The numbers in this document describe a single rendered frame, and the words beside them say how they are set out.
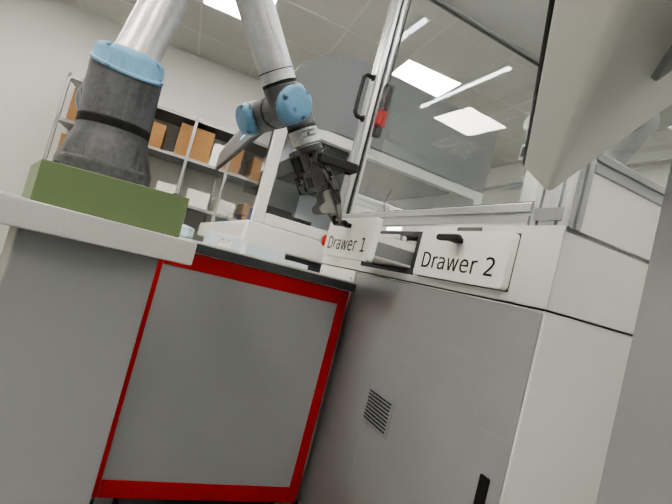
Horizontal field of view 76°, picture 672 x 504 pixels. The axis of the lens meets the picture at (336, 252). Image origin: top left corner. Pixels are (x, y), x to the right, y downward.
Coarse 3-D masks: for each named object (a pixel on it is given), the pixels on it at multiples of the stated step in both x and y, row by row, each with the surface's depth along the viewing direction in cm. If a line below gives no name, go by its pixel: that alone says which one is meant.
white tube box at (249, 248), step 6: (246, 246) 130; (252, 246) 131; (258, 246) 131; (264, 246) 132; (240, 252) 137; (246, 252) 130; (252, 252) 131; (258, 252) 131; (264, 252) 132; (270, 252) 133; (276, 252) 134; (282, 252) 134; (264, 258) 132; (270, 258) 133; (276, 258) 134; (282, 258) 134
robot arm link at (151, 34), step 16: (144, 0) 86; (160, 0) 86; (176, 0) 88; (144, 16) 85; (160, 16) 86; (176, 16) 89; (128, 32) 85; (144, 32) 85; (160, 32) 87; (144, 48) 85; (160, 48) 88; (80, 96) 79
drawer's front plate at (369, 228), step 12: (336, 228) 125; (348, 228) 118; (360, 228) 111; (372, 228) 105; (348, 240) 116; (360, 240) 109; (372, 240) 104; (324, 252) 129; (336, 252) 121; (348, 252) 114; (360, 252) 108; (372, 252) 104
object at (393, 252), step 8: (384, 240) 107; (392, 240) 108; (400, 240) 109; (376, 248) 106; (384, 248) 107; (392, 248) 108; (400, 248) 109; (408, 248) 110; (376, 256) 107; (384, 256) 107; (392, 256) 108; (400, 256) 109; (408, 256) 110; (384, 264) 126; (392, 264) 116; (400, 264) 110; (408, 264) 110
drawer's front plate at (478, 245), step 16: (432, 240) 102; (464, 240) 92; (480, 240) 87; (496, 240) 84; (512, 240) 80; (432, 256) 100; (448, 256) 95; (464, 256) 91; (480, 256) 86; (496, 256) 82; (512, 256) 80; (416, 272) 105; (432, 272) 99; (448, 272) 94; (480, 272) 85; (496, 272) 81; (496, 288) 80
